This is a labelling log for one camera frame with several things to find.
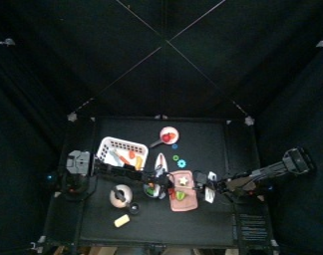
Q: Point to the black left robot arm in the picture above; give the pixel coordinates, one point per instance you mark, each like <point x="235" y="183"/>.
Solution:
<point x="115" y="170"/>

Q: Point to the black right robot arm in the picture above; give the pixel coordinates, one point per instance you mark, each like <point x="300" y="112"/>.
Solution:
<point x="265" y="172"/>

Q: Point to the red toy food piece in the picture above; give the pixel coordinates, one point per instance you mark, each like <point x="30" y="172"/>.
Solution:
<point x="172" y="194"/>

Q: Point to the white small bowl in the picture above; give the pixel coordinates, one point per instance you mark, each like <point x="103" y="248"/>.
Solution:
<point x="154" y="195"/>

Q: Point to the white rectangular tag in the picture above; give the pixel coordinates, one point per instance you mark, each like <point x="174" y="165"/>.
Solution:
<point x="209" y="195"/>

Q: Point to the cream star-shaped toy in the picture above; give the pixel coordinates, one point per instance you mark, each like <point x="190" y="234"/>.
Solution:
<point x="182" y="181"/>

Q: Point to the green toy vegetable slice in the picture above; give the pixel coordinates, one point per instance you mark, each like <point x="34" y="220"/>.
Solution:
<point x="181" y="195"/>

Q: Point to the yellow toy corn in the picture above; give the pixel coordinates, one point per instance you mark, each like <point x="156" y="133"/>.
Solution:
<point x="138" y="163"/>

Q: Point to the blue toy gear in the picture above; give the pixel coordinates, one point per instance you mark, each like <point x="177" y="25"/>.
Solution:
<point x="181" y="163"/>

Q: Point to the pink cutting board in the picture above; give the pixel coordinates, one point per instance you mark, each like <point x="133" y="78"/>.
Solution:
<point x="186" y="202"/>

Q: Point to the small black cup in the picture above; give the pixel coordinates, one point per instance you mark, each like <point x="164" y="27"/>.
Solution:
<point x="133" y="208"/>

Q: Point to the orange toy carrot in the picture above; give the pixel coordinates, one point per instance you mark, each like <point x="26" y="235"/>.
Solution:
<point x="124" y="159"/>

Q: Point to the red toy pepper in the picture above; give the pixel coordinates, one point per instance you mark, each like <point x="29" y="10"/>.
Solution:
<point x="132" y="154"/>

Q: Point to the grey toy utensil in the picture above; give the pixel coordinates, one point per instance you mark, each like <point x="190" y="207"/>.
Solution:
<point x="114" y="156"/>

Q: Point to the red toy tomato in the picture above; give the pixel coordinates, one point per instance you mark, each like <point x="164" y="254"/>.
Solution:
<point x="168" y="136"/>

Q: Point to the yellow toy cheese block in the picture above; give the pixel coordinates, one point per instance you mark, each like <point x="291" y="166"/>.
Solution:
<point x="121" y="220"/>

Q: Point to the white plastic basket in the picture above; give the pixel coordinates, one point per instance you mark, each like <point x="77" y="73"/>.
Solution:
<point x="107" y="146"/>

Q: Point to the red white round object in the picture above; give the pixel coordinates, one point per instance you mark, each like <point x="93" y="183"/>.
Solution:
<point x="173" y="131"/>

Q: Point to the white printed label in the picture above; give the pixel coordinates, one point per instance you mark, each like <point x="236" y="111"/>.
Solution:
<point x="253" y="227"/>

